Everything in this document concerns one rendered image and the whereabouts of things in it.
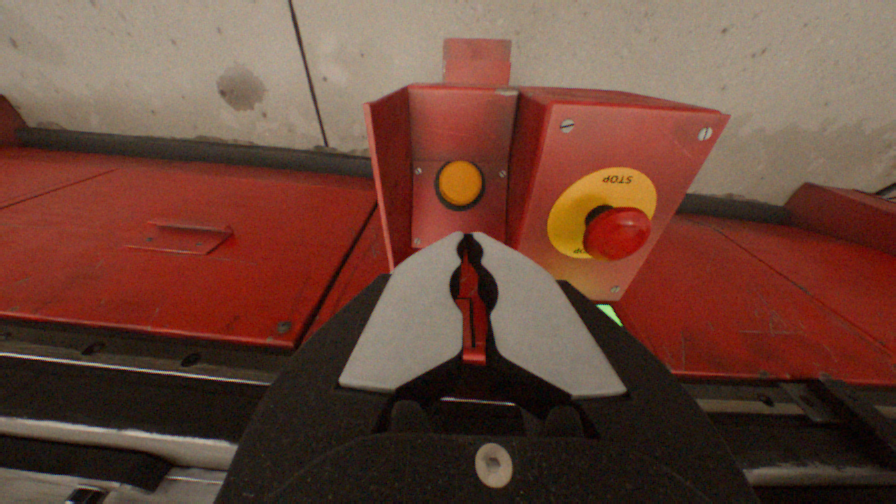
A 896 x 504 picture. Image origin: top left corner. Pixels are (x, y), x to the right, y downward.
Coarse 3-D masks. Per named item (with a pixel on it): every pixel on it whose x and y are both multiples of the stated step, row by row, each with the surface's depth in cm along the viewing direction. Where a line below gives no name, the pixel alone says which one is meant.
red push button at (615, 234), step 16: (608, 208) 16; (624, 208) 15; (592, 224) 15; (608, 224) 15; (624, 224) 15; (640, 224) 14; (592, 240) 16; (608, 240) 15; (624, 240) 15; (640, 240) 15; (592, 256) 16; (608, 256) 16; (624, 256) 16
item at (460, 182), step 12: (444, 168) 22; (456, 168) 22; (468, 168) 22; (444, 180) 22; (456, 180) 22; (468, 180) 22; (480, 180) 22; (444, 192) 22; (456, 192) 22; (468, 192) 22; (456, 204) 22
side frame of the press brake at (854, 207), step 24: (816, 192) 88; (840, 192) 87; (864, 192) 89; (792, 216) 95; (816, 216) 88; (840, 216) 82; (864, 216) 77; (888, 216) 72; (864, 240) 76; (888, 240) 72
